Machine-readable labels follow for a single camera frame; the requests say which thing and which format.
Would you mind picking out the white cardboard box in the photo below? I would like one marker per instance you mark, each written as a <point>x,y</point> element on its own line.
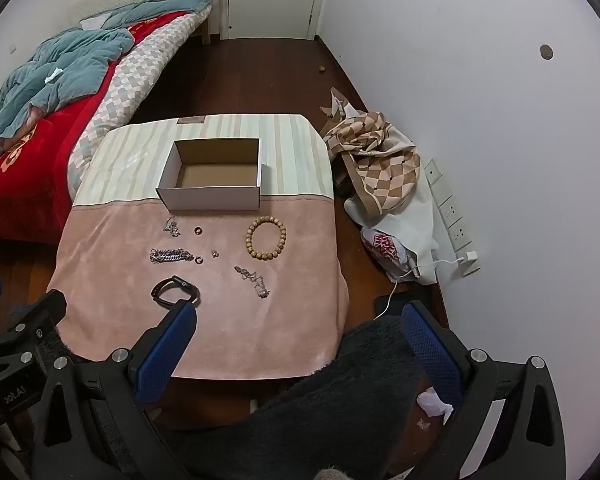
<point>215,197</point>

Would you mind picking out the bed with red blanket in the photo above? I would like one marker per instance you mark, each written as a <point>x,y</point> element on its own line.
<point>30,170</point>

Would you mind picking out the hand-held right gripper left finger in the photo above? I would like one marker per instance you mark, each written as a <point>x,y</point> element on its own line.
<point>165,350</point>

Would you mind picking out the checked grey white quilt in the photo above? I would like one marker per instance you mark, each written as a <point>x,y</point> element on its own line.
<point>130,85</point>

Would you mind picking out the wooden bed leg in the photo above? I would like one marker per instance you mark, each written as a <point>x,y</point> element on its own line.
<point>206,35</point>

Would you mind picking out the crumpled white tissue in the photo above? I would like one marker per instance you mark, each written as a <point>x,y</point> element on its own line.
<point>432,402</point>

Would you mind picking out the white charger plug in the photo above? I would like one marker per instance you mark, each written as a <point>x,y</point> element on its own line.
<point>469,256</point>

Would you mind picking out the pink striped tablecloth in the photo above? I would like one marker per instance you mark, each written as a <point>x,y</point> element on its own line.
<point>260,330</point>

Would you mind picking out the plastic bag with red print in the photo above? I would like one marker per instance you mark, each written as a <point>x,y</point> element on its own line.
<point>385,250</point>

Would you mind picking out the white paper scrap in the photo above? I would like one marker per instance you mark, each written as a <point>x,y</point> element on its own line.
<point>54,74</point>

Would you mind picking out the brown checked cloth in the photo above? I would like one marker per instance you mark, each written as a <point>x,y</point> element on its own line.
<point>380,160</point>

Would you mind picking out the teal blanket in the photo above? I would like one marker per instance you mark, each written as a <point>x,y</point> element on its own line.
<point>80,70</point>

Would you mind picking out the black wrist watch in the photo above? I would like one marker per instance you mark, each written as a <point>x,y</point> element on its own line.
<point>187,287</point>

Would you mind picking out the white cloth bag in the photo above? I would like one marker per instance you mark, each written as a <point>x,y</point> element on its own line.
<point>420,240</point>

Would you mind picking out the white power strip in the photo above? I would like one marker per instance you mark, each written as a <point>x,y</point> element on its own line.
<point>450,215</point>

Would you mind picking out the dark grey fuzzy cloth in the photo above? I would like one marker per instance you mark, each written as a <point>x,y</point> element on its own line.
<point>330,410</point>

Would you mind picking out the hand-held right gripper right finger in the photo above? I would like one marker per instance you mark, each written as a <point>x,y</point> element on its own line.
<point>432,355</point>

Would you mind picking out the round wall hole cover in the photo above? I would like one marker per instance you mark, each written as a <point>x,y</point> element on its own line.
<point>546,51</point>

